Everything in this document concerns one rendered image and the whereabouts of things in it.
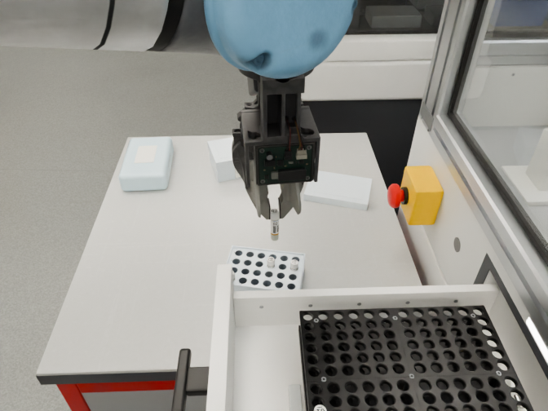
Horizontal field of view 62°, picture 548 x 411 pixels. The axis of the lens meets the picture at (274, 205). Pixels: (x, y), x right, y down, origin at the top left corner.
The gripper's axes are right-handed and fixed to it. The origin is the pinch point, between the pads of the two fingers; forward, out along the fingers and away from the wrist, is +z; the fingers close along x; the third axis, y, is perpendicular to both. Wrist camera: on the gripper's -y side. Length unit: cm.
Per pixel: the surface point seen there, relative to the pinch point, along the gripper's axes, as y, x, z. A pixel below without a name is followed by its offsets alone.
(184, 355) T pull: 14.9, -11.4, 7.2
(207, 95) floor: -230, -15, 98
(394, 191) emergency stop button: -12.1, 20.8, 9.3
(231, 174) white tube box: -35.9, -4.7, 20.8
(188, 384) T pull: 18.1, -10.9, 7.3
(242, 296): 6.3, -4.7, 9.0
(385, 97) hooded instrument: -59, 35, 17
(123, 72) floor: -272, -72, 98
